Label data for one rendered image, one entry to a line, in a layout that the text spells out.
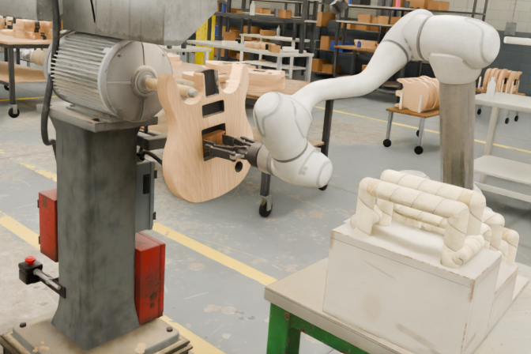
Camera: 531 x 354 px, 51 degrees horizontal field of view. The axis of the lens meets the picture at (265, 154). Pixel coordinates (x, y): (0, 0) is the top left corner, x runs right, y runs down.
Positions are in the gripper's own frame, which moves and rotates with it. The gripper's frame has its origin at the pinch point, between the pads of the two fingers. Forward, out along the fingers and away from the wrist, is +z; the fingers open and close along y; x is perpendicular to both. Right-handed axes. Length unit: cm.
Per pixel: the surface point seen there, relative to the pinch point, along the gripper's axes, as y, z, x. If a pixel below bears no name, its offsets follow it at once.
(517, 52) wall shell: 1078, 252, -137
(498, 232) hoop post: -6, -87, 1
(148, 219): 0, 38, -38
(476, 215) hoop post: -21, -88, 10
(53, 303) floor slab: -5, 118, -108
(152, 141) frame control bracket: -2.9, 27.9, -5.0
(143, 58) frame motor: -10.1, 18.9, 24.7
